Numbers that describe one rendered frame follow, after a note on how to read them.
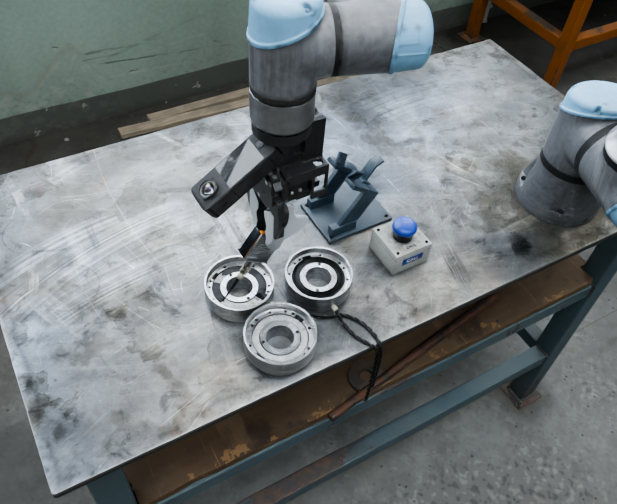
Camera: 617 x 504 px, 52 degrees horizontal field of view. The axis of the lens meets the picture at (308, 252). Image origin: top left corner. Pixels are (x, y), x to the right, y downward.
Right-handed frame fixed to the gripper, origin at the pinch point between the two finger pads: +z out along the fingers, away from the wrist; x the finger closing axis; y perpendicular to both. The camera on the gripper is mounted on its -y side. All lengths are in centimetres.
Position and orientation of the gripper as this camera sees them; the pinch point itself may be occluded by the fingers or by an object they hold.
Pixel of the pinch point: (264, 238)
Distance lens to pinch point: 87.9
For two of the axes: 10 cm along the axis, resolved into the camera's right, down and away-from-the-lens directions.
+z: -0.6, 6.5, 7.6
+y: 8.7, -3.4, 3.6
